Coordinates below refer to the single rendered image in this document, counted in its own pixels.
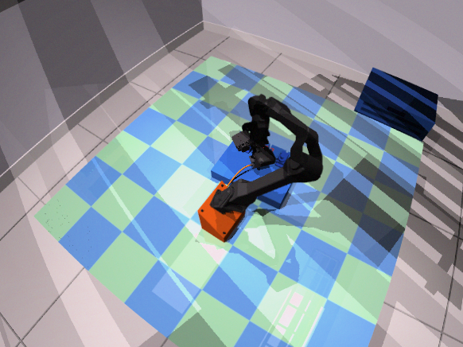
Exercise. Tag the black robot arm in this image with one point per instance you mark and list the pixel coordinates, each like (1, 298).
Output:
(299, 167)

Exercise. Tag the black micro servo with orange cable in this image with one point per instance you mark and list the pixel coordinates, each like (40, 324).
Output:
(253, 163)

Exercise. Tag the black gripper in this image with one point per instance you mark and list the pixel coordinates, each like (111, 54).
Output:
(263, 156)

